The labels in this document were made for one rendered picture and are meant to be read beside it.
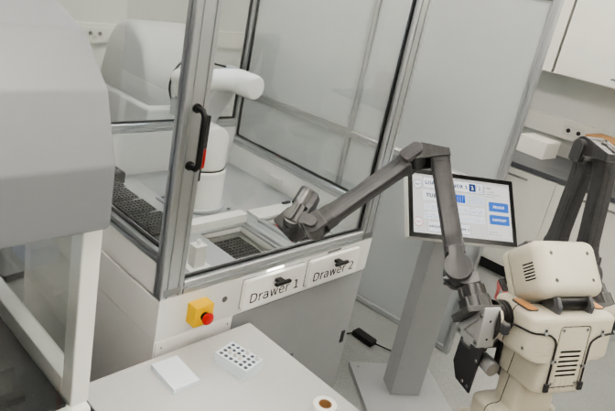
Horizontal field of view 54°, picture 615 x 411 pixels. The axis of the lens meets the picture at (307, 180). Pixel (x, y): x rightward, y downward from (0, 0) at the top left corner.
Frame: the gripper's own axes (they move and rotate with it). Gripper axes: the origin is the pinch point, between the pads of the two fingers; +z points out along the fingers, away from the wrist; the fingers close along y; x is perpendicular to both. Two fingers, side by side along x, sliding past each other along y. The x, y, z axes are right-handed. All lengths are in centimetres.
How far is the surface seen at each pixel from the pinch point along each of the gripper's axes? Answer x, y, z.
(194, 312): 39.7, 1.3, -3.8
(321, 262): -6.9, -11.5, 30.6
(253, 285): 19.4, -2.9, 11.3
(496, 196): -92, -42, 60
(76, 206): 43, 19, -78
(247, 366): 38.8, -21.5, -3.2
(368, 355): -15, -56, 152
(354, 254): -22, -17, 43
